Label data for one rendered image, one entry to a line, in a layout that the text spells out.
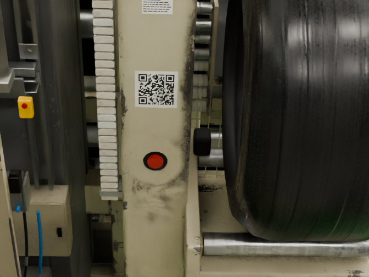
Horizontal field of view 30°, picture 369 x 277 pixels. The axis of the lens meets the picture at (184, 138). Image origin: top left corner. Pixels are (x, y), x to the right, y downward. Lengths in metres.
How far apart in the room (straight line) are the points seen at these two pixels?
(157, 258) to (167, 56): 0.48
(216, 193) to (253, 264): 0.30
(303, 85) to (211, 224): 0.60
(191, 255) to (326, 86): 0.45
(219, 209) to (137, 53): 0.54
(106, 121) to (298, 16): 0.42
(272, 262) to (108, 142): 0.41
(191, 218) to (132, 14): 0.43
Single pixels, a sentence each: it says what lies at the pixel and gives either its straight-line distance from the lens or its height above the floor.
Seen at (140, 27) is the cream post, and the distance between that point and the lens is 1.16.
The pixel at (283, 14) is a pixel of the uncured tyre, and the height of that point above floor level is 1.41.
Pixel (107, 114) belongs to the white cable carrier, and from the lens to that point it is 1.27.
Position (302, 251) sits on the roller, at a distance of 1.38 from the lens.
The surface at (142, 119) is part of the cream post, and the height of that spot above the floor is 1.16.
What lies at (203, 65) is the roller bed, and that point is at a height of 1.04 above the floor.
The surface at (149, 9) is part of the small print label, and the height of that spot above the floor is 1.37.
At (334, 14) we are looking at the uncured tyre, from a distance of 1.08.
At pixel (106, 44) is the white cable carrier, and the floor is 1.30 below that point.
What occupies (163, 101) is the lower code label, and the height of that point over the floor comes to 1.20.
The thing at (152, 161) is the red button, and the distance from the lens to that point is 1.30.
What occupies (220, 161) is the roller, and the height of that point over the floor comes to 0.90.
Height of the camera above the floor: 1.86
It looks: 36 degrees down
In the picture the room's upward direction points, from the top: 2 degrees clockwise
